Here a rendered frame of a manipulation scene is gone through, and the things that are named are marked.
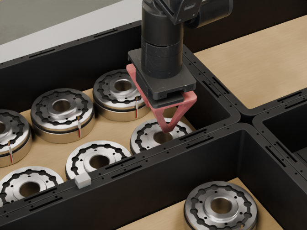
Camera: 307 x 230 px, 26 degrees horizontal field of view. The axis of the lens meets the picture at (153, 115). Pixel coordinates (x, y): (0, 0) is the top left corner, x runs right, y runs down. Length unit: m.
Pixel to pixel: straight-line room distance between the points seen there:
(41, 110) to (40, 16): 1.81
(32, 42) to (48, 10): 1.40
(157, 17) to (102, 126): 0.30
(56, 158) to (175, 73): 0.25
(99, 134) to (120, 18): 0.55
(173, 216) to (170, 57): 0.23
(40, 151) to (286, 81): 0.45
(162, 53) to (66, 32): 0.68
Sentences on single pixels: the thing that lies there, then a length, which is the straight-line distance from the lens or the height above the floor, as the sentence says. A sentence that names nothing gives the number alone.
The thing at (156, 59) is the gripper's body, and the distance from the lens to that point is 0.90.
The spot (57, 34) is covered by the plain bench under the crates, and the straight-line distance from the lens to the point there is 1.54.
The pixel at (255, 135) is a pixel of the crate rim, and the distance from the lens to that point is 0.95.
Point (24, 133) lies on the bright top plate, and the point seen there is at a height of 0.86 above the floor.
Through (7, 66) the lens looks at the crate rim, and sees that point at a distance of 1.08.
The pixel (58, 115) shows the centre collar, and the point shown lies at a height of 0.87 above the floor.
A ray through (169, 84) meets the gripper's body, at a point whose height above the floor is 1.00.
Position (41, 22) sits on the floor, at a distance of 2.85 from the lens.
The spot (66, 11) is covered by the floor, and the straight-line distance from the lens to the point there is 2.90.
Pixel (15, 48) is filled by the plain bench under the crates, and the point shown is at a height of 0.70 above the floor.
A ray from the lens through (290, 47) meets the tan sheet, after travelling 1.29.
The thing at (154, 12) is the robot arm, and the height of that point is 1.11.
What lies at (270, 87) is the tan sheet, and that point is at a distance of 1.19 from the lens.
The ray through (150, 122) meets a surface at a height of 0.86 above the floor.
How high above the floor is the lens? 1.58
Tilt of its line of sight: 42 degrees down
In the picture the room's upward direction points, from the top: straight up
